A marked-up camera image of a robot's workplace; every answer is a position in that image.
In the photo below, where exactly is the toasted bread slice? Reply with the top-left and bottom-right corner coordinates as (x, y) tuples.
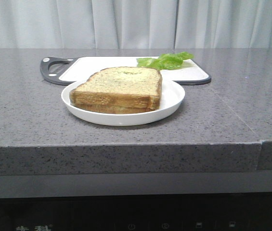
(74, 104), (153, 114)
(69, 66), (162, 110)

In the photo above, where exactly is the green lettuce leaf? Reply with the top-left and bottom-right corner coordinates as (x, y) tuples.
(136, 51), (194, 70)

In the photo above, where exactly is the white round plate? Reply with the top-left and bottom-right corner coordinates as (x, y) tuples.
(61, 80), (185, 126)

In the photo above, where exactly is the white grey cutting board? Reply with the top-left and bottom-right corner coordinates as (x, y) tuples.
(40, 57), (211, 86)

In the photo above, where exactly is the black appliance control panel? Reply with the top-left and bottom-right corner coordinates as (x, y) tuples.
(0, 192), (272, 231)

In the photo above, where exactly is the white pleated curtain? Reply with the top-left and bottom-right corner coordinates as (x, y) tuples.
(0, 0), (272, 49)

